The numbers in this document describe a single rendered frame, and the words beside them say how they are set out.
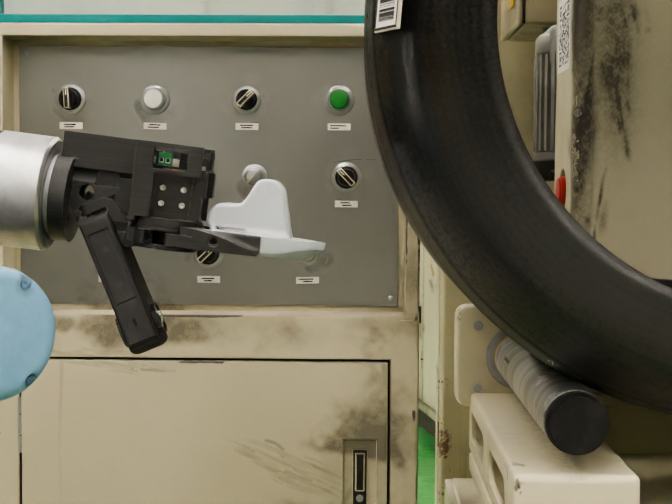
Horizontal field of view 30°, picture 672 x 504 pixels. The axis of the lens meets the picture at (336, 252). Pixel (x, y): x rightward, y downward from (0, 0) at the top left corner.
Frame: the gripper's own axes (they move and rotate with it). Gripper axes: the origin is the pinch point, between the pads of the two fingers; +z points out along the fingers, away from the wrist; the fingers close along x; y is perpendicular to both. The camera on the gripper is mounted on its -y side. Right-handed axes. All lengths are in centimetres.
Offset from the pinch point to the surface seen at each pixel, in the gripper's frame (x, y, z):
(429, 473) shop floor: 363, -97, 42
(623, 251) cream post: 25.2, 2.7, 29.8
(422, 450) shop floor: 404, -97, 41
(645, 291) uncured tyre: -12.4, 1.2, 23.6
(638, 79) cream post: 25.2, 19.5, 28.9
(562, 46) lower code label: 32.5, 22.7, 22.2
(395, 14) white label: -11.8, 17.7, 4.3
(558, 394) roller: -10.7, -6.9, 19.0
